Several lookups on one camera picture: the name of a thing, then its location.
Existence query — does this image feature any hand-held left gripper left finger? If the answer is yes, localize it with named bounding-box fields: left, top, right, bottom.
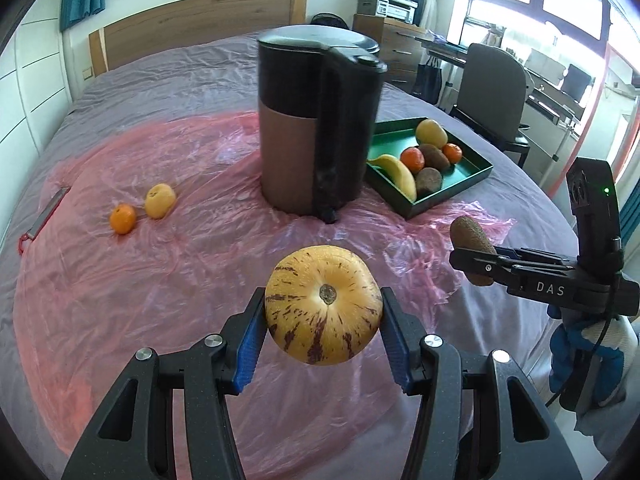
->
left=61, top=287, right=267, bottom=480

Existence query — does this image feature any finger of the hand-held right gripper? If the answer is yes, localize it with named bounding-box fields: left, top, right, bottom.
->
left=448, top=250, right=523, bottom=293
left=494, top=246, right=580, bottom=268

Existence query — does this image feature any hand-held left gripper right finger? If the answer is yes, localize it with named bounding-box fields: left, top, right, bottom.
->
left=380, top=286, right=583, bottom=480

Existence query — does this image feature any brown fuzzy kiwi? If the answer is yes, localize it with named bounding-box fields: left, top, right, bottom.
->
left=449, top=215, right=498, bottom=287
left=419, top=143, right=451, bottom=170
left=415, top=166, right=443, bottom=200

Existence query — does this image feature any striped yellow melon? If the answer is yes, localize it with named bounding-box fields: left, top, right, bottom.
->
left=265, top=245, right=384, bottom=366

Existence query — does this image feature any green tray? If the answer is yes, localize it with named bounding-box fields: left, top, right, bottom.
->
left=364, top=117, right=493, bottom=220

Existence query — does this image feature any large orange mandarin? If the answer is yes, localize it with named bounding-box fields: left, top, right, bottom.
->
left=400, top=146, right=426, bottom=173

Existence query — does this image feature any yellow-red apple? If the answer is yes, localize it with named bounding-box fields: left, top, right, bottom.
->
left=416, top=119, right=448, bottom=148

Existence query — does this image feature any person's right hand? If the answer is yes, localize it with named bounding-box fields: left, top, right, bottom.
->
left=547, top=304, right=640, bottom=435

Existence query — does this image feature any pink plastic sheet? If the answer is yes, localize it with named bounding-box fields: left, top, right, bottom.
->
left=15, top=110, right=516, bottom=456

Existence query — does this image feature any yellow banana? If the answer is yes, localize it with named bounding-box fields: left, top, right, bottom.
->
left=367, top=154, right=417, bottom=201

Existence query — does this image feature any cluttered desk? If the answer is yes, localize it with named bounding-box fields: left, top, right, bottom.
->
left=425, top=35, right=591, bottom=133

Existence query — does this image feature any black monitor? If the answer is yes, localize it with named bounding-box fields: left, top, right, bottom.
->
left=562, top=65, right=594, bottom=106

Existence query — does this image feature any grey office chair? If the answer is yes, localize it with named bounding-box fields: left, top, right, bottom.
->
left=450, top=42, right=533, bottom=168

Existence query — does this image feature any pale yellow citrus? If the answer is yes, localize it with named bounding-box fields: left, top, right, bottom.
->
left=144, top=183, right=177, bottom=220

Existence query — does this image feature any black bag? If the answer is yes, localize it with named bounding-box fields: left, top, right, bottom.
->
left=412, top=57, right=446, bottom=107

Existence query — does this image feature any black and brown appliance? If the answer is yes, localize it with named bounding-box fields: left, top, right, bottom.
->
left=256, top=25, right=388, bottom=224

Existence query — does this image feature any wooden drawer cabinet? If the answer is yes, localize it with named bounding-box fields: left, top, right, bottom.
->
left=352, top=14, right=431, bottom=93

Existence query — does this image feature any bed with grey cover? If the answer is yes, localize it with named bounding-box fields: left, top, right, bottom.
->
left=0, top=30, right=586, bottom=480

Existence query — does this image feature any white printer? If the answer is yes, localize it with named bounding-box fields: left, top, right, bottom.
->
left=357, top=0, right=418, bottom=25

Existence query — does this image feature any black backpack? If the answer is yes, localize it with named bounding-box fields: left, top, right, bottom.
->
left=312, top=12, right=351, bottom=29

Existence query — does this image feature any wooden headboard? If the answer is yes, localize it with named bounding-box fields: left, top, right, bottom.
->
left=89, top=0, right=308, bottom=73

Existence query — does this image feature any white wardrobe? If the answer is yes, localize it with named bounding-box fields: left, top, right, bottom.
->
left=0, top=10, right=68, bottom=171

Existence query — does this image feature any knife with red handle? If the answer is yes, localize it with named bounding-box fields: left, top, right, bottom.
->
left=19, top=186, right=71, bottom=253

